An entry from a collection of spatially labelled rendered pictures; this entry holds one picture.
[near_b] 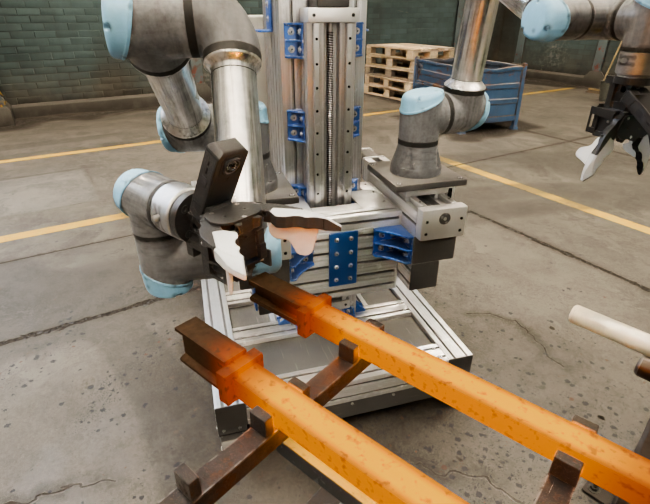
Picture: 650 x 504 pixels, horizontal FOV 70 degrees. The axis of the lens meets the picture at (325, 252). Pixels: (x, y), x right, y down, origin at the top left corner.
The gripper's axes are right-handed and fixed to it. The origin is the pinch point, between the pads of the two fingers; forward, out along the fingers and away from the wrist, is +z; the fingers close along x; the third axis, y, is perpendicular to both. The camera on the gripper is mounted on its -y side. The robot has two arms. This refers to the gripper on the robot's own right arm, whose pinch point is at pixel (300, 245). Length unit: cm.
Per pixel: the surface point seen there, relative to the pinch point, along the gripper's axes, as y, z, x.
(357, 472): 7.6, 18.2, 13.4
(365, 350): 8.1, 10.2, 1.4
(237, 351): 6.1, 2.4, 11.4
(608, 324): 39, 25, -71
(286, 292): 6.8, -2.1, 0.3
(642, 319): 102, 29, -192
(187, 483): 7.4, 9.5, 22.2
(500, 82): 49, -171, -501
